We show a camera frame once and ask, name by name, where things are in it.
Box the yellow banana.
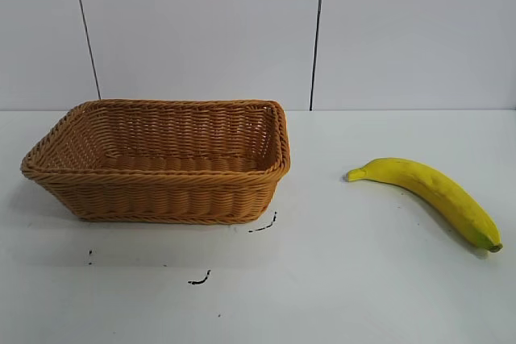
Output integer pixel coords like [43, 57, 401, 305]
[343, 157, 504, 254]

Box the tan woven wicker basket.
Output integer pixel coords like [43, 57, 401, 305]
[20, 97, 292, 225]

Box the thin black wall strip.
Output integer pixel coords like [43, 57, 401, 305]
[308, 0, 327, 112]
[71, 0, 102, 101]

